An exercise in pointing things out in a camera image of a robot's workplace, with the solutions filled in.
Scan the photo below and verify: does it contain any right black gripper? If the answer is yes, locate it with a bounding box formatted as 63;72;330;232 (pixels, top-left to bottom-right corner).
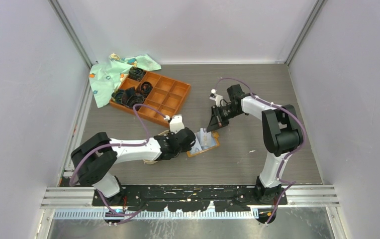
207;105;242;132

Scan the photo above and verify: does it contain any orange leather card holder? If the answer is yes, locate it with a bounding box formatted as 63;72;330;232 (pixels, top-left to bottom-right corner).
187;128;220;157

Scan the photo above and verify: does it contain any white VIP diamond card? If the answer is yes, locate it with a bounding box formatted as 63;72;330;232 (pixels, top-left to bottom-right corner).
200;128;212;148

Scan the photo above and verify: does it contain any oval wooden card tray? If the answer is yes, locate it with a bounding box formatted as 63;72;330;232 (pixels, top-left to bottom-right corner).
143;130;170;165

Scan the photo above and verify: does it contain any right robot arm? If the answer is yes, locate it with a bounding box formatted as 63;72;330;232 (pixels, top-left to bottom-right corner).
206;84;304;205

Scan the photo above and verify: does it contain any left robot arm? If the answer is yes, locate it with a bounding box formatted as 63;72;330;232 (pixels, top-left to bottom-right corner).
69;127;196;206

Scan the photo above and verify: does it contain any orange compartment organizer tray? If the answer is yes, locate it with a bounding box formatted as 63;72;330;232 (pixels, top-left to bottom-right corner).
109;70;191;127

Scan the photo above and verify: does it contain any rolled dark belt middle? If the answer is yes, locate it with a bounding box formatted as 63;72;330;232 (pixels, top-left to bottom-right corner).
138;81;153;97

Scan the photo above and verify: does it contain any rolled dark belt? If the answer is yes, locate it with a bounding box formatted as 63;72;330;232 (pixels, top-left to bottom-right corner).
111;89;128;105
122;87;145;109
128;66;146;82
138;81;153;97

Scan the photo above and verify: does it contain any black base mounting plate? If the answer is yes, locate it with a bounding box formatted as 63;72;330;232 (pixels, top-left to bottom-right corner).
106;185;287;212

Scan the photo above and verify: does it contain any rolled dark belt front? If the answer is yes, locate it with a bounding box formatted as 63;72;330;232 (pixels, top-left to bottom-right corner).
122;87;145;109

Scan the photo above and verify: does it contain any rolled dark belt left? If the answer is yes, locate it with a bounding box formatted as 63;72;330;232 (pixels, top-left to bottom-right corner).
111;89;128;105

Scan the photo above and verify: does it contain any rolled dark belt top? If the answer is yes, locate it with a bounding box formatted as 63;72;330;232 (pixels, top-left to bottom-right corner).
128;66;146;82

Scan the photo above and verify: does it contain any green patterned cloth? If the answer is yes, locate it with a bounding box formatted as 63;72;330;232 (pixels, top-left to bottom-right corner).
89;53;161;108

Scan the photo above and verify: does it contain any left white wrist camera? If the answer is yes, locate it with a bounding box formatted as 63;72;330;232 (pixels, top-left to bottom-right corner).
169;115;185;133

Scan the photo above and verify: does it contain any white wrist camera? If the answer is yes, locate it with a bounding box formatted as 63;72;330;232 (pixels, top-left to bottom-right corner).
169;115;185;133
209;89;223;107

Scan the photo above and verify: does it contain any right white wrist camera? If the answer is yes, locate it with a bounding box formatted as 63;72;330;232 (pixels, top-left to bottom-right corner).
209;89;223;107

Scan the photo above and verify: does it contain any white slotted cable duct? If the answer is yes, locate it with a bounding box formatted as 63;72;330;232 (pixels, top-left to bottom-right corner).
53;208;259;220

